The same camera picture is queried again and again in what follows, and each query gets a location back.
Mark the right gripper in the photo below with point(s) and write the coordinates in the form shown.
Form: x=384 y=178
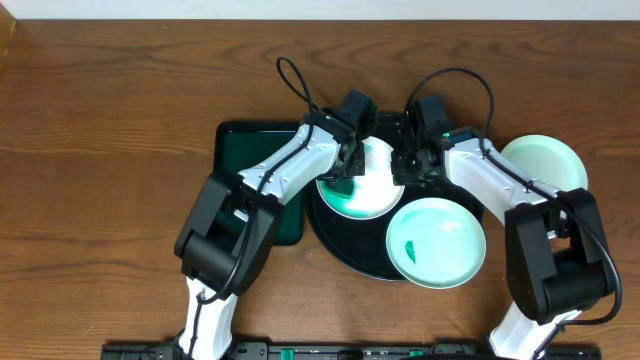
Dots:
x=400 y=174

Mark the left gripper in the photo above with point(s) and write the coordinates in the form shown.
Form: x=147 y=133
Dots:
x=351 y=163

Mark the green scrubbing sponge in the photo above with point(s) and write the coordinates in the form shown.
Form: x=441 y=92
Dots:
x=340 y=189

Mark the white plate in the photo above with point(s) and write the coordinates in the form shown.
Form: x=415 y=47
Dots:
x=375 y=192

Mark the green plate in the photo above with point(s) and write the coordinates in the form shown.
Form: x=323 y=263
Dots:
x=548 y=160
x=436 y=243

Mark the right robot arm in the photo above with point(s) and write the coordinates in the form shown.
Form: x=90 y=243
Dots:
x=559 y=270

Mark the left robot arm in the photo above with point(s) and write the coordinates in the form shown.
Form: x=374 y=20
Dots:
x=232 y=226

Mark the black round tray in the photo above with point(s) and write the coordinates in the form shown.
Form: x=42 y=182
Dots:
x=361 y=244

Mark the black rectangular tray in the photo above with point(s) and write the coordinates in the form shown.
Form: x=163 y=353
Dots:
x=242 y=144

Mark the green plate bottom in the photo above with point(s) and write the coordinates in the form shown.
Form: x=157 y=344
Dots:
x=436 y=243

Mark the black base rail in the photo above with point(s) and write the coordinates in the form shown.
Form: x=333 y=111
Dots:
x=263 y=351

